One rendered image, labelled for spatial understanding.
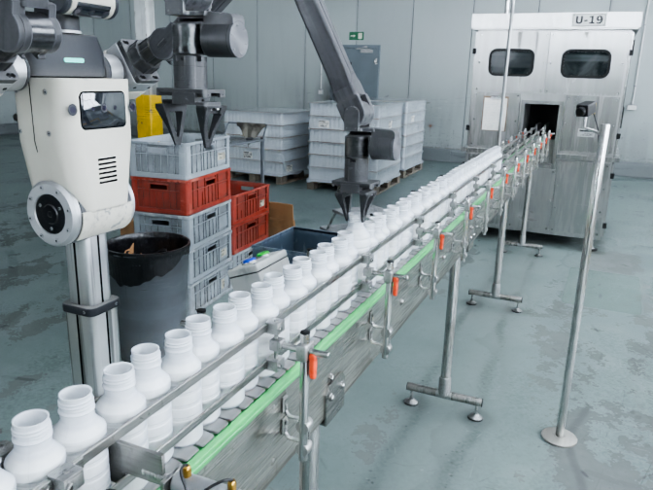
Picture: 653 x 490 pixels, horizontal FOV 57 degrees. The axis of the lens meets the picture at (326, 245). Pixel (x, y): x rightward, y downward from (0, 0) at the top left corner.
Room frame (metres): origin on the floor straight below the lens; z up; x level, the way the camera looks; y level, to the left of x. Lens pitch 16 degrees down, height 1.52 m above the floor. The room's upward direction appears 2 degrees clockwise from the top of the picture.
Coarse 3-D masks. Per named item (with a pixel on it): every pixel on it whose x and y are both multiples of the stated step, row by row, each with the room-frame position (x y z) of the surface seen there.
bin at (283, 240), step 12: (288, 228) 2.24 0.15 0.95; (300, 228) 2.27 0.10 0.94; (312, 228) 2.25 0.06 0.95; (264, 240) 2.08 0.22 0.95; (276, 240) 2.16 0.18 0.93; (288, 240) 2.24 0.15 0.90; (300, 240) 2.27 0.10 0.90; (312, 240) 2.25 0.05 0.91; (324, 240) 2.23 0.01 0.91; (288, 252) 1.95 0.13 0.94; (300, 252) 1.93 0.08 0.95
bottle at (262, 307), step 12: (252, 288) 0.99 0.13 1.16; (264, 288) 0.98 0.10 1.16; (252, 300) 0.98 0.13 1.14; (264, 300) 0.98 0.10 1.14; (252, 312) 0.97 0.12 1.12; (264, 312) 0.97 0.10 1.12; (276, 312) 0.98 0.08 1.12; (264, 324) 0.97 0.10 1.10; (264, 336) 0.96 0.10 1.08; (264, 348) 0.96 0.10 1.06; (264, 360) 0.96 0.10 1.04; (264, 372) 0.96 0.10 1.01
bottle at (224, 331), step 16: (224, 304) 0.90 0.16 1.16; (224, 320) 0.87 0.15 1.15; (224, 336) 0.86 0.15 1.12; (240, 336) 0.87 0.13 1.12; (224, 352) 0.86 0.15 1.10; (240, 352) 0.87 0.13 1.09; (224, 368) 0.86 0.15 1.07; (240, 368) 0.87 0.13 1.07; (224, 384) 0.86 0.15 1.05; (240, 400) 0.87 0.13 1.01
